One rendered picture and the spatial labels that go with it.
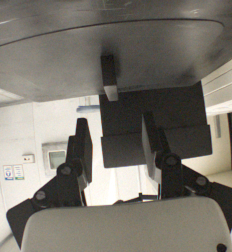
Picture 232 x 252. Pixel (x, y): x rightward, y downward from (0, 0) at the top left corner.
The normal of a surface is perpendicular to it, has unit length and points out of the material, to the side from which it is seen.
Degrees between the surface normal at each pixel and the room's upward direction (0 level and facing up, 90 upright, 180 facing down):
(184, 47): 0
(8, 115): 90
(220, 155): 90
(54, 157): 90
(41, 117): 90
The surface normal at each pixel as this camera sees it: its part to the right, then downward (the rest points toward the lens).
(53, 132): 0.00, -0.04
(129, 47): 0.11, 0.99
